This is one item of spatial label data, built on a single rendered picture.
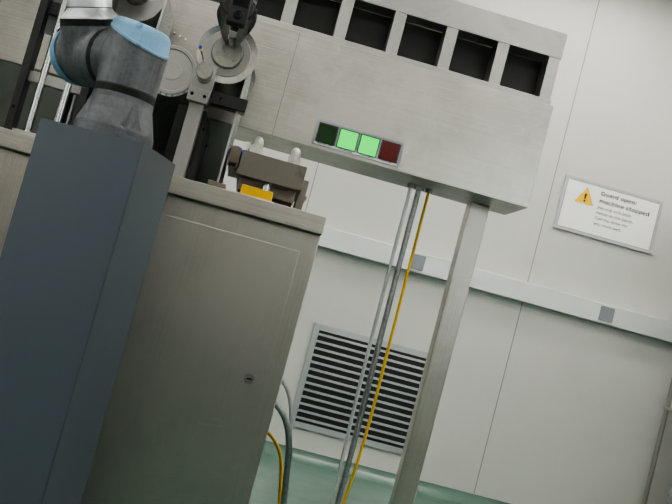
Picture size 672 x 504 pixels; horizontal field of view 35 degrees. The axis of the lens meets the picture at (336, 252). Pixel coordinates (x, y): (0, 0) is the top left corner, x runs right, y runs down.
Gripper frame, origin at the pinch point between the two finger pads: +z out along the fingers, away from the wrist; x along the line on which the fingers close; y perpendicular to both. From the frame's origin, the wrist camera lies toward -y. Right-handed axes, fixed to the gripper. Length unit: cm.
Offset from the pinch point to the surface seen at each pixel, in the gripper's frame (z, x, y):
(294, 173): 17.3, -22.9, -19.9
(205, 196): 6.4, -5.3, -46.6
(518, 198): 36, -86, 15
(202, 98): 8.0, 2.8, -13.5
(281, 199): 25.6, -21.7, -21.2
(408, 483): 103, -80, -40
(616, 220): 186, -194, 197
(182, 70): 9.2, 9.8, -3.9
